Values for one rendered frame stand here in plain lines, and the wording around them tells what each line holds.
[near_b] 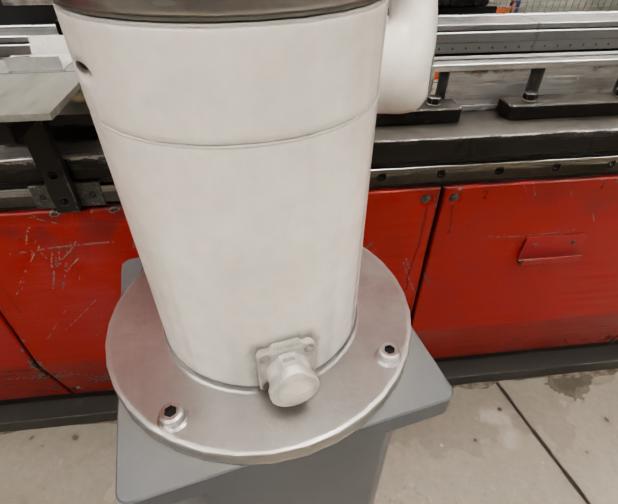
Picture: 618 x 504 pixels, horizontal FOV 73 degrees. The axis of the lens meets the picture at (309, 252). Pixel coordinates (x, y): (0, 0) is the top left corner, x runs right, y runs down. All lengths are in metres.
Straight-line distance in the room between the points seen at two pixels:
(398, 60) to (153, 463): 0.34
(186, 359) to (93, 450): 1.24
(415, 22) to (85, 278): 0.83
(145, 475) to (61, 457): 1.26
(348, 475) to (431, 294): 0.83
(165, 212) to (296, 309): 0.07
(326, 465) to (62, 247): 0.78
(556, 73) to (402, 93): 0.68
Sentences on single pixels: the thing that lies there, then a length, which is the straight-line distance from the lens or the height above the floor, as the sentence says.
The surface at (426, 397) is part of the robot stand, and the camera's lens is 0.25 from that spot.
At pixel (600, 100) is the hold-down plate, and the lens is 1.07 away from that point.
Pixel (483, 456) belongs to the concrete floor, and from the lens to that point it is 1.41.
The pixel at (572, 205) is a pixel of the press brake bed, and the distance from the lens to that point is 1.09.
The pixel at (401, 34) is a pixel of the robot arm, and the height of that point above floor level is 1.12.
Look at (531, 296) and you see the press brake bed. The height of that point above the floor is 0.41.
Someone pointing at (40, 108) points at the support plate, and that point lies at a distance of 0.69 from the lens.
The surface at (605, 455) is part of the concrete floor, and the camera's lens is 1.57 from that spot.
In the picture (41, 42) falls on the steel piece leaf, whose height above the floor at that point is 1.02.
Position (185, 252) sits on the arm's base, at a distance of 0.17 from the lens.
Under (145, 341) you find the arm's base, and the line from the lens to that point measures 0.27.
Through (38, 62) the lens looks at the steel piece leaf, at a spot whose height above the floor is 1.01.
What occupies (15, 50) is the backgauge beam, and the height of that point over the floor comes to 0.96.
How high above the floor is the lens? 1.21
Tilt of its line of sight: 40 degrees down
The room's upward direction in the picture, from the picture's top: straight up
